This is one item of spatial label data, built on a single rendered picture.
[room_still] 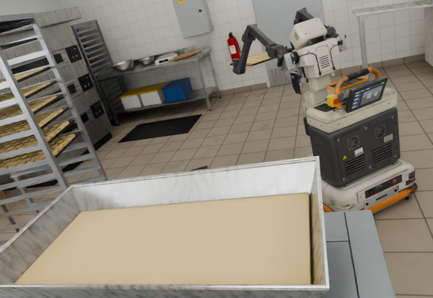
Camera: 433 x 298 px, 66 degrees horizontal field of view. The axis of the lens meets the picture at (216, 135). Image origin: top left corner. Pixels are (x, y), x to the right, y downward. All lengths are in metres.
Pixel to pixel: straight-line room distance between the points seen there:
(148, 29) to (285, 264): 5.95
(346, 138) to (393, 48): 3.70
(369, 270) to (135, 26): 6.06
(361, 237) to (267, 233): 0.18
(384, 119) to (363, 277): 1.88
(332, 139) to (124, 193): 1.62
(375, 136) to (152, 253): 1.98
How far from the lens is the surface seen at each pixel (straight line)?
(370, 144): 2.40
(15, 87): 1.96
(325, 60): 2.46
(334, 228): 0.69
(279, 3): 5.66
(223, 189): 0.67
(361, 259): 0.63
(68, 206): 0.83
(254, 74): 5.89
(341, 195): 2.33
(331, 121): 2.14
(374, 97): 2.27
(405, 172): 2.57
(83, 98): 5.33
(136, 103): 6.06
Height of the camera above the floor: 1.62
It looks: 22 degrees down
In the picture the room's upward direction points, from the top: 16 degrees counter-clockwise
